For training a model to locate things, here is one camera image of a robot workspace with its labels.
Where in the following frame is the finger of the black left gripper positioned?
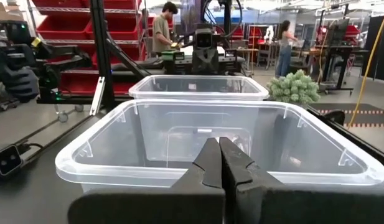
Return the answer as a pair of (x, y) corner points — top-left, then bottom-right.
(205, 51), (220, 75)
(191, 51), (207, 75)

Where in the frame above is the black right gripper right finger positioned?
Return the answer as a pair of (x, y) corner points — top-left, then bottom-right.
(219, 136), (384, 224)

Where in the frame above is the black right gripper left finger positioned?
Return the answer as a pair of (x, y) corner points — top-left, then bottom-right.
(67, 138), (226, 224)

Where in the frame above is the green framed device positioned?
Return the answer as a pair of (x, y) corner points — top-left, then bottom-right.
(162, 50), (185, 75)

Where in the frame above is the clear plastic storage container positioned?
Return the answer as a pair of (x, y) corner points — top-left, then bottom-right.
(54, 98), (384, 194)
(128, 74), (269, 101)

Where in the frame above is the person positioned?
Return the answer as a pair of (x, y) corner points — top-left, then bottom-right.
(151, 1), (179, 58)
(274, 20), (300, 78)

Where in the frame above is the green artificial succulent plant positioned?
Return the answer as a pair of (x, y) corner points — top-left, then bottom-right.
(266, 68), (321, 106)

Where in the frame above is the red storage bin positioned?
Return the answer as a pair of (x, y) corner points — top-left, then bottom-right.
(35, 14), (91, 40)
(85, 17), (139, 41)
(59, 73), (136, 96)

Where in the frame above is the black standing desk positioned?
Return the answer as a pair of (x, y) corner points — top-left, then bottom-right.
(316, 43), (363, 93)

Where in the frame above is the black monitor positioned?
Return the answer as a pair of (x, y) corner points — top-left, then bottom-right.
(327, 18), (351, 47)

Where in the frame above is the grey caster wheel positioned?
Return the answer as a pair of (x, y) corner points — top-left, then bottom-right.
(56, 110), (70, 123)

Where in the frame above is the cardboard box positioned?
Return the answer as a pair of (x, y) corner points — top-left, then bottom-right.
(0, 1), (24, 22)

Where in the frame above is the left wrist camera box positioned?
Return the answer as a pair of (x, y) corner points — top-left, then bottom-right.
(193, 27), (215, 50)

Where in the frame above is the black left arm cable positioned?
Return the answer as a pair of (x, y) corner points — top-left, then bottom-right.
(201, 0), (244, 39)

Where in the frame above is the wire shelf rack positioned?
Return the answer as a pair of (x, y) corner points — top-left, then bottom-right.
(26, 0), (149, 97)

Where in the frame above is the black aluminium frame post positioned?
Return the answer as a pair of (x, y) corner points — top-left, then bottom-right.
(88, 0), (155, 116)

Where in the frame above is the black corner bracket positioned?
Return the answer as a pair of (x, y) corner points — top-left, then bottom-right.
(322, 109), (347, 126)

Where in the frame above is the silver frame bracket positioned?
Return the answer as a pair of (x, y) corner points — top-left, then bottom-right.
(89, 76), (106, 116)

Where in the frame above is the yellow floor cable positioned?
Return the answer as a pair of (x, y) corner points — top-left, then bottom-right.
(347, 1), (384, 129)

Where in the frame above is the black table level camera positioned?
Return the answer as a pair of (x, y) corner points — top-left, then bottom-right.
(0, 144), (24, 178)

